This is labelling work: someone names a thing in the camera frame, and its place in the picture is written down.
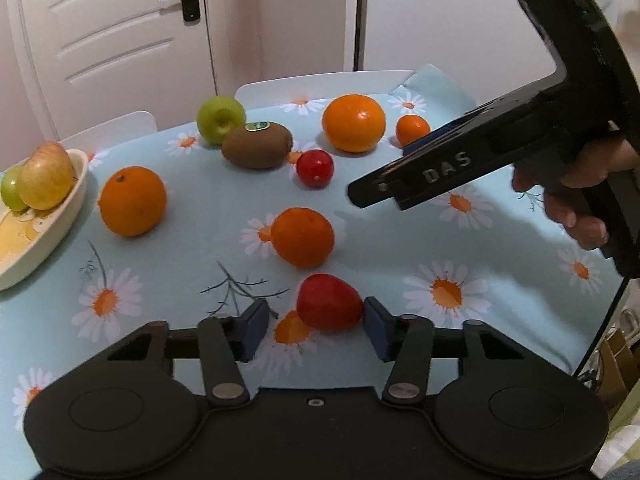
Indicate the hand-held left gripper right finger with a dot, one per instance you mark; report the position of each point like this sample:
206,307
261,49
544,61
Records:
376,330

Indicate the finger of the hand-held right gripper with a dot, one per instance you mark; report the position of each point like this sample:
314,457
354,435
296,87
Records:
417,144
440,172

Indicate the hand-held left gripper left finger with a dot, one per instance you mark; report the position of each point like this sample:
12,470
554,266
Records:
255,327

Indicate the small mandarin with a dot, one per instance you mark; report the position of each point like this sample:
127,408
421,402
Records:
411,129

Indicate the large orange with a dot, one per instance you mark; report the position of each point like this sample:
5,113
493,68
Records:
354,123
132,201

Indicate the large mandarin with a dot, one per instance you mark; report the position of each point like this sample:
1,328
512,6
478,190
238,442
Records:
302,237

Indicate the small red plum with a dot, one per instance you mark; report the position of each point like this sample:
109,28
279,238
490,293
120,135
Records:
315,168

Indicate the large green apple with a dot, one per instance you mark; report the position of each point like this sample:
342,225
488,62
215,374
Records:
221,120

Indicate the cream oval bowl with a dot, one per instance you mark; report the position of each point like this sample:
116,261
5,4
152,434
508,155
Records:
60,220

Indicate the person's right hand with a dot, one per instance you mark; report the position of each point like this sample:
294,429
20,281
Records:
600,157

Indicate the light blue daisy tablecloth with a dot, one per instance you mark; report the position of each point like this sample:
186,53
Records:
200,240

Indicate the white chair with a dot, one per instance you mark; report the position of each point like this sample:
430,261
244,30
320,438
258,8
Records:
320,87
120,127

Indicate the white sliding door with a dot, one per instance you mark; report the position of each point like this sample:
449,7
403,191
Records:
450,20

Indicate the brown kiwi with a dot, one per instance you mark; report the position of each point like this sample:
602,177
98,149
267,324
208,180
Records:
256,146

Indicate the red yellow apple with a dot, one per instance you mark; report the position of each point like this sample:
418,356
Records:
45,177

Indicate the small green apple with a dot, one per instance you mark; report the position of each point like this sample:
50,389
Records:
11,190

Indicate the white panel door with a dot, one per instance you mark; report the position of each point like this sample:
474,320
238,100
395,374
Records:
115,20

